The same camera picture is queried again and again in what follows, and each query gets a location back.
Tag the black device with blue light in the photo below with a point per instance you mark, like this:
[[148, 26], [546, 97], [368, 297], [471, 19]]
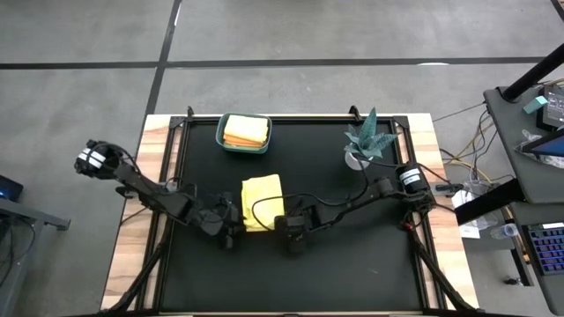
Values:
[[9, 188]]

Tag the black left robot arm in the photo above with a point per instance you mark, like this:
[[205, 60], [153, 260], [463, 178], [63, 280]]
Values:
[[145, 189]]

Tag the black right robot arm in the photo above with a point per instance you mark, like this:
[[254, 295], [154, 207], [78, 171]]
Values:
[[374, 193]]

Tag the keyboard with blue keys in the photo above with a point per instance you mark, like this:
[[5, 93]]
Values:
[[548, 248]]

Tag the grey metal stand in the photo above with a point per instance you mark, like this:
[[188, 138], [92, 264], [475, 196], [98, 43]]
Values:
[[26, 220]]

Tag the green snake plant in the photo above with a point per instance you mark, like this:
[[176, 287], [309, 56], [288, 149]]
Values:
[[370, 138]]

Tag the clear plastic bottle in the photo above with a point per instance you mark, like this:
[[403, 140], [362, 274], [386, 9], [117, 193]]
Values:
[[506, 231]]

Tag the black aluminium rig frame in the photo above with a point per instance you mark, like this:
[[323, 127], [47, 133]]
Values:
[[174, 264]]

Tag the dark tablet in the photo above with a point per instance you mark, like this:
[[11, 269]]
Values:
[[548, 144]]

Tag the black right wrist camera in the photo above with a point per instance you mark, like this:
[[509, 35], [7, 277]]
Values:
[[291, 225]]

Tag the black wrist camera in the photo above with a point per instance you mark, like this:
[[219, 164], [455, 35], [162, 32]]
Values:
[[210, 218], [291, 225]]

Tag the black pole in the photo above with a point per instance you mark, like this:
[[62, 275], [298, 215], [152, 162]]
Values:
[[529, 77]]

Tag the grey side desk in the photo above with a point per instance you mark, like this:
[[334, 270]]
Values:
[[520, 176]]

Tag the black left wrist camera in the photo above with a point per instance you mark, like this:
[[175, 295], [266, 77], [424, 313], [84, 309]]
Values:
[[210, 218]]

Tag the small teal box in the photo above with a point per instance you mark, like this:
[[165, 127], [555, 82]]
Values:
[[534, 105]]

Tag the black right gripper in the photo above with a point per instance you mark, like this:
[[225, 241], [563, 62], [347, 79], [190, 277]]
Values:
[[296, 244]]

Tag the yellow microfiber towel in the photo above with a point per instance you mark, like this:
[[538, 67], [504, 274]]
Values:
[[247, 127], [262, 200]]

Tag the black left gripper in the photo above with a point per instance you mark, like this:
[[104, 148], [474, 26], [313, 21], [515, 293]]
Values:
[[229, 211]]

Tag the teal plastic bin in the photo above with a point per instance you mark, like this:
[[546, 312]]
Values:
[[219, 132]]

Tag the white papers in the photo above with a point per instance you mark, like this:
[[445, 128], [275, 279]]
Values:
[[467, 224]]

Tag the dark orange microfiber towel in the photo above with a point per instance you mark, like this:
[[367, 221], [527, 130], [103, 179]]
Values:
[[240, 142]]

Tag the black box device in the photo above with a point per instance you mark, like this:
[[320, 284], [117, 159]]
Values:
[[553, 108]]

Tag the white plant pot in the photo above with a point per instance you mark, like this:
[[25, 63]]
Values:
[[354, 162]]

